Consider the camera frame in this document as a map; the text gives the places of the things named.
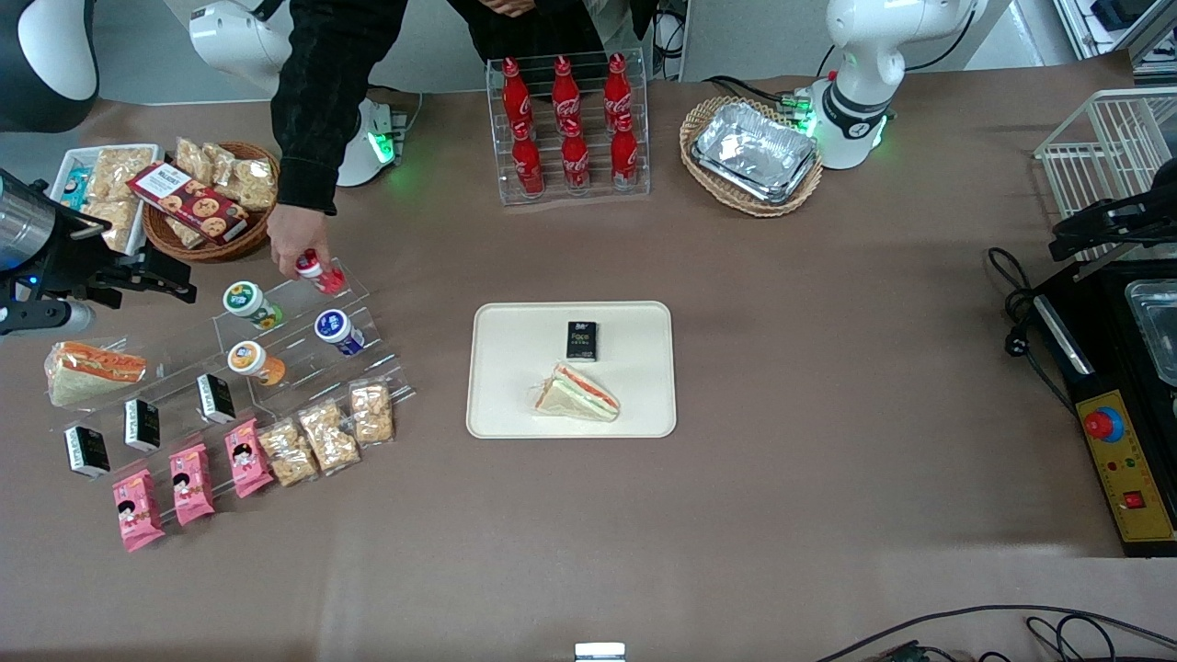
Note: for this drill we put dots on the clear granola snack pack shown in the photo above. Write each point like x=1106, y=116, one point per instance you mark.
x=372, y=414
x=288, y=452
x=328, y=437
x=115, y=225
x=119, y=173

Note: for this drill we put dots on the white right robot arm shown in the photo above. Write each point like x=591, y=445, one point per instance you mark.
x=64, y=46

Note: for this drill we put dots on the orange gum bottle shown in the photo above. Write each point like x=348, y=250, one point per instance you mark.
x=255, y=361

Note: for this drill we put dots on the round brown wicker basket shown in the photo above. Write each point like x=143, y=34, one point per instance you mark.
x=248, y=230

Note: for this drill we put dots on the red cookie box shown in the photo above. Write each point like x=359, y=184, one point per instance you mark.
x=188, y=202

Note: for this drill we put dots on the white rectangular bin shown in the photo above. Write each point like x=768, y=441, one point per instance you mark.
x=74, y=161

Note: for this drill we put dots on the person right hand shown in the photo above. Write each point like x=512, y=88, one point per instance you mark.
x=296, y=232

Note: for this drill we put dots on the pink snack box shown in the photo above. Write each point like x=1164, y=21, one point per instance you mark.
x=138, y=510
x=191, y=485
x=248, y=457

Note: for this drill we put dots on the person forearm black sleeve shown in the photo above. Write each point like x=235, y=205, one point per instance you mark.
x=322, y=101

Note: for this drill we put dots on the aluminium foil container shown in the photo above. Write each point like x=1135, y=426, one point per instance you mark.
x=754, y=152

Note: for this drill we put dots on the black sealing machine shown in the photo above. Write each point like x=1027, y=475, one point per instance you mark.
x=1103, y=368

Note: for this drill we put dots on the light oval wicker basket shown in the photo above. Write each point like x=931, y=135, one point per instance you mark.
x=708, y=188

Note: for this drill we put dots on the metal food container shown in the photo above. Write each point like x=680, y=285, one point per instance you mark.
x=1157, y=331

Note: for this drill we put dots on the red emergency push button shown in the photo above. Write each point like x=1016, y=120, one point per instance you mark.
x=1102, y=425

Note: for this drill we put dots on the green gum bottle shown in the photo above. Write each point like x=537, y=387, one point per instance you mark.
x=248, y=303

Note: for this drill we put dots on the clear snack bag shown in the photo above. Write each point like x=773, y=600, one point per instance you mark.
x=195, y=161
x=184, y=234
x=244, y=179

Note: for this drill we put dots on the small white device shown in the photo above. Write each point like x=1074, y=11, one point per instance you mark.
x=599, y=653

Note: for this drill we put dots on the blue gum bottle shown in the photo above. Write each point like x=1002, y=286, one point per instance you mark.
x=337, y=331

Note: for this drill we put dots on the red cola bottle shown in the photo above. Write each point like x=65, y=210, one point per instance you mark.
x=565, y=92
x=528, y=164
x=617, y=90
x=576, y=161
x=515, y=97
x=624, y=154

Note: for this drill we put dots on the clear acrylic bottle rack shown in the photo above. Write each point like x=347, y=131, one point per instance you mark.
x=644, y=175

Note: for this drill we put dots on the small black box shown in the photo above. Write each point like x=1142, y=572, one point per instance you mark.
x=216, y=398
x=87, y=450
x=581, y=340
x=142, y=424

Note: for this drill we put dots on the cream plastic tray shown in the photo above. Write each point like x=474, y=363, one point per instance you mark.
x=515, y=368

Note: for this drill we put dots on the person left hand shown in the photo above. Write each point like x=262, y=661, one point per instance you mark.
x=508, y=6

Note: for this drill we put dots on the clear acrylic stepped stand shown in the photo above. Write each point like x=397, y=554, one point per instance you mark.
x=175, y=395
x=303, y=368

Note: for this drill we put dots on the wrapped triangle sandwich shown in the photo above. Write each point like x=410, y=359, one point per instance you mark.
x=92, y=372
x=579, y=395

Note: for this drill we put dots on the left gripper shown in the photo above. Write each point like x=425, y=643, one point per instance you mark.
x=1129, y=222

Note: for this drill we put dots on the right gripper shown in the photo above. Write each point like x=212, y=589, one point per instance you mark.
x=66, y=256

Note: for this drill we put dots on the silver machine lever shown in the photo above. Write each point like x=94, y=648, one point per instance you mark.
x=1094, y=270

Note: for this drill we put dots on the grey metal shelf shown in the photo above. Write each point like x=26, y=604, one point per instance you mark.
x=1117, y=23

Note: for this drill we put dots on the red gum bottle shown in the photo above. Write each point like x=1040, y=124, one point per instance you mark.
x=324, y=274

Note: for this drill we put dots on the small blue snack pack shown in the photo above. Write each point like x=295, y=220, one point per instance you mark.
x=75, y=187

